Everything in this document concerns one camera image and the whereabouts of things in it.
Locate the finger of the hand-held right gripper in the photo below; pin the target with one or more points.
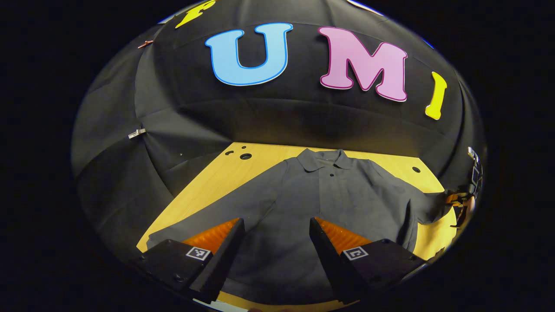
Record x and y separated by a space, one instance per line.
455 198

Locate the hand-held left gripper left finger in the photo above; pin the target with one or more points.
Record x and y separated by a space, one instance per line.
225 260

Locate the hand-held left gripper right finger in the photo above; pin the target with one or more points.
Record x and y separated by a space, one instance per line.
327 260

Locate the grey collared shirt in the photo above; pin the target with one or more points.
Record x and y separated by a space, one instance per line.
303 203

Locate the black clamp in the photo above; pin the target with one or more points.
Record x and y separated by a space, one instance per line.
475 173

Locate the black backdrop cloth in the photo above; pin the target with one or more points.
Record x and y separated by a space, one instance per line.
260 117

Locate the silver metal clip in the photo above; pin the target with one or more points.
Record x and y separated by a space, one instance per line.
137 133

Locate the copper metal clip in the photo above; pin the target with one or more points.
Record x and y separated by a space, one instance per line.
145 43

